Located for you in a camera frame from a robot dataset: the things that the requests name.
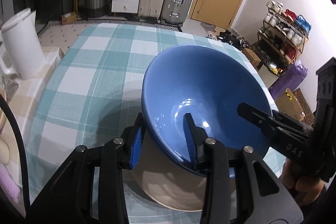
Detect small cardboard box on floor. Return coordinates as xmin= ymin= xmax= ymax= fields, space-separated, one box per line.
xmin=62 ymin=12 xmax=77 ymax=26

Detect black cable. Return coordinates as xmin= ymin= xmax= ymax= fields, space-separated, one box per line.
xmin=0 ymin=93 xmax=32 ymax=208

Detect brown cardboard box by rack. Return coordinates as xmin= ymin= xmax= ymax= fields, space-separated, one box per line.
xmin=242 ymin=48 xmax=263 ymax=71

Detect beige bowls on side table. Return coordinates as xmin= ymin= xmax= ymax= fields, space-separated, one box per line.
xmin=0 ymin=138 xmax=10 ymax=165

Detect woven laundry basket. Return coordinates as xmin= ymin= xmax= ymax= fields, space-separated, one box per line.
xmin=84 ymin=0 xmax=106 ymax=18

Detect white electric kettle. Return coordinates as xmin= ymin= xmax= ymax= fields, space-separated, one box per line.
xmin=1 ymin=8 xmax=46 ymax=80

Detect right hand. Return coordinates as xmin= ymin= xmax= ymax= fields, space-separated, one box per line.
xmin=280 ymin=159 xmax=325 ymax=206

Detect large blue bowl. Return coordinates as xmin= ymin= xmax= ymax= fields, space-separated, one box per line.
xmin=141 ymin=45 xmax=272 ymax=172

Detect purple bag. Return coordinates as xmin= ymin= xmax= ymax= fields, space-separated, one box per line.
xmin=268 ymin=60 xmax=308 ymax=100

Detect bamboo shoe rack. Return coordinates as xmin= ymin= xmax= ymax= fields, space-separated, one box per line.
xmin=255 ymin=7 xmax=309 ymax=74

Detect teal plaid tablecloth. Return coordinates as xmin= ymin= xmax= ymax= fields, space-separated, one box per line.
xmin=25 ymin=23 xmax=276 ymax=201

